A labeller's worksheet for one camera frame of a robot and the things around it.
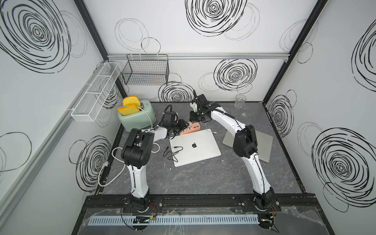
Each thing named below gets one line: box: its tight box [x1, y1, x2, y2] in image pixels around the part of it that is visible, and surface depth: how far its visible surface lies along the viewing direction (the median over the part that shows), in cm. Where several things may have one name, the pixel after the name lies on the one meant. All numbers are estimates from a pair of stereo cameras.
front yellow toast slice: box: [117, 104, 141, 117], surface depth 92 cm
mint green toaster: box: [117, 99, 157, 133], surface depth 97 cm
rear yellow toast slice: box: [122, 95, 141, 107], surface depth 94 cm
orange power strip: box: [179, 121, 201, 136], surface depth 104 cm
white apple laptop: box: [169, 128, 222, 167], surface depth 96 cm
